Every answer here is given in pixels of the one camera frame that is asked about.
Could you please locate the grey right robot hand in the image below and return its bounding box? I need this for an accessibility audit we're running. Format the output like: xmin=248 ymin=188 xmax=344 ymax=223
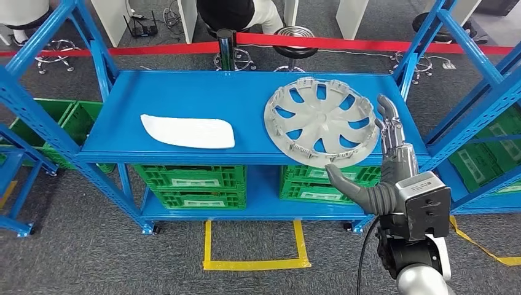
xmin=324 ymin=95 xmax=419 ymax=207

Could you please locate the silver grey wheel hubcap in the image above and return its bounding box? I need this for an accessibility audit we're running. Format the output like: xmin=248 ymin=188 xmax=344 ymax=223
xmin=264 ymin=77 xmax=380 ymax=169

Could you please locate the blue metal shelf rack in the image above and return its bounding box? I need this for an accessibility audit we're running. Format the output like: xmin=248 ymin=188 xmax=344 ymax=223
xmin=0 ymin=0 xmax=521 ymax=236
xmin=423 ymin=41 xmax=521 ymax=216
xmin=0 ymin=124 xmax=58 ymax=238

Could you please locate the green plastic crate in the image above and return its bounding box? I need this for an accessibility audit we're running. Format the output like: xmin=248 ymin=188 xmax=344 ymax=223
xmin=42 ymin=101 xmax=117 ymax=174
xmin=278 ymin=181 xmax=359 ymax=206
xmin=447 ymin=136 xmax=499 ymax=194
xmin=8 ymin=97 xmax=76 ymax=168
xmin=490 ymin=179 xmax=521 ymax=196
xmin=152 ymin=187 xmax=247 ymax=210
xmin=133 ymin=163 xmax=247 ymax=192
xmin=280 ymin=165 xmax=382 ymax=192
xmin=474 ymin=104 xmax=521 ymax=174

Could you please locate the yellow floor tape line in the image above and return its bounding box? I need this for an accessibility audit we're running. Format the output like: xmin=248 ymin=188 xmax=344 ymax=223
xmin=449 ymin=216 xmax=521 ymax=267
xmin=0 ymin=180 xmax=18 ymax=210

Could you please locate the black round stool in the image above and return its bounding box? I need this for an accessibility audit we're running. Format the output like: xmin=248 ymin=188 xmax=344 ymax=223
xmin=205 ymin=23 xmax=258 ymax=73
xmin=389 ymin=12 xmax=489 ymax=85
xmin=272 ymin=25 xmax=319 ymax=73
xmin=4 ymin=20 xmax=78 ymax=75

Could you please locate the yellow floor tape square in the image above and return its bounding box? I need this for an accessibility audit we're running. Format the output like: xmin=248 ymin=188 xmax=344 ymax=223
xmin=202 ymin=219 xmax=312 ymax=272

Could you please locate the white curved plastic panel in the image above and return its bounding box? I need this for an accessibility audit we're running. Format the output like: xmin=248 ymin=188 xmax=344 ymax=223
xmin=140 ymin=114 xmax=236 ymax=150

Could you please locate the person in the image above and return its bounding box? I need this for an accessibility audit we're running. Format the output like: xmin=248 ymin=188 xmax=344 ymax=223
xmin=196 ymin=0 xmax=284 ymax=36
xmin=0 ymin=0 xmax=52 ymax=46

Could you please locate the black wifi router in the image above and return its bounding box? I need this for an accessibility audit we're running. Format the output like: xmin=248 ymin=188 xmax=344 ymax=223
xmin=123 ymin=10 xmax=159 ymax=39

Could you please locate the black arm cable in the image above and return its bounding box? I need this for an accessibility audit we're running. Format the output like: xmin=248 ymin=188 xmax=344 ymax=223
xmin=356 ymin=216 xmax=382 ymax=295

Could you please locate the chrome barrier stanchion post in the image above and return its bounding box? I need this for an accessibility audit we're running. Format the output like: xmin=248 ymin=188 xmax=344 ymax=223
xmin=216 ymin=28 xmax=238 ymax=72

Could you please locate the tangle of grey cables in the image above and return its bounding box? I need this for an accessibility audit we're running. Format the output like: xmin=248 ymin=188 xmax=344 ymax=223
xmin=162 ymin=0 xmax=182 ymax=36

